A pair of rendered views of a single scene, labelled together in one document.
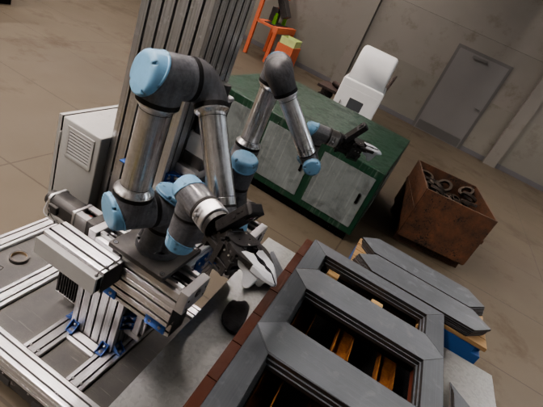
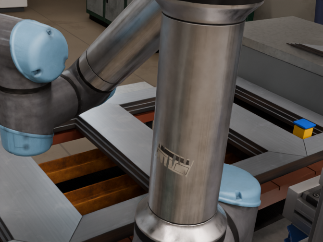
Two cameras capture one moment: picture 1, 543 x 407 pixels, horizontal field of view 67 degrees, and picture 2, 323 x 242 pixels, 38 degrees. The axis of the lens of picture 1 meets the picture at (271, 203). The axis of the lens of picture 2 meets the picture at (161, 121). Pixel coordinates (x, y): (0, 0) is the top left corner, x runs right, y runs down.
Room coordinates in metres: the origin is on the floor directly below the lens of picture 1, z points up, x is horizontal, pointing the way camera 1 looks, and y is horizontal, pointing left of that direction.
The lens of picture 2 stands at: (2.11, 0.49, 1.64)
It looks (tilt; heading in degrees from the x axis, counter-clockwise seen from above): 26 degrees down; 221
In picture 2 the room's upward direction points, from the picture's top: 5 degrees clockwise
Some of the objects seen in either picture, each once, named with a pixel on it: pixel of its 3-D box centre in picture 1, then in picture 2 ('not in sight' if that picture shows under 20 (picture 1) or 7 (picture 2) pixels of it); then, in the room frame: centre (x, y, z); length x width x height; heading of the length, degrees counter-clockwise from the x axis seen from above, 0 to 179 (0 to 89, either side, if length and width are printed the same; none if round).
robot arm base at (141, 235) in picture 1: (161, 234); not in sight; (1.11, 0.29, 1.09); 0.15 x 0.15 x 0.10
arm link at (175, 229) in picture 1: (189, 230); not in sight; (0.85, 0.16, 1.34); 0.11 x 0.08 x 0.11; 141
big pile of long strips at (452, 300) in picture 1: (419, 283); not in sight; (2.03, -0.95, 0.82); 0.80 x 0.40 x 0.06; 79
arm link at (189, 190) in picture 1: (194, 199); not in sight; (0.84, 0.17, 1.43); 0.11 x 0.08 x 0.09; 51
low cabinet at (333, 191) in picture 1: (306, 143); not in sight; (4.74, -0.08, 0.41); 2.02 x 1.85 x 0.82; 76
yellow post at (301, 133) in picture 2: not in sight; (298, 148); (0.52, -0.16, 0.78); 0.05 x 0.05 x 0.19; 79
